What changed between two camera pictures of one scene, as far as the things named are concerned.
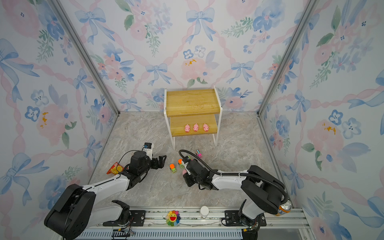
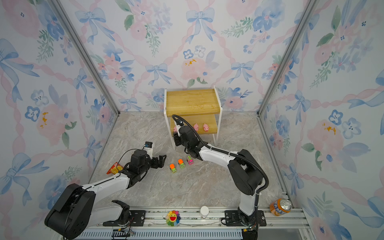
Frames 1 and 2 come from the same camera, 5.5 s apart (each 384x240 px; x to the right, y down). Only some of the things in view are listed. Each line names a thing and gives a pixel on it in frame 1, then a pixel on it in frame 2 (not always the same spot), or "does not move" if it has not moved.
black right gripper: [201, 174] → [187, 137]
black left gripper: [161, 161] does not move
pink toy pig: [205, 127] does not move
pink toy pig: [196, 127] does not move
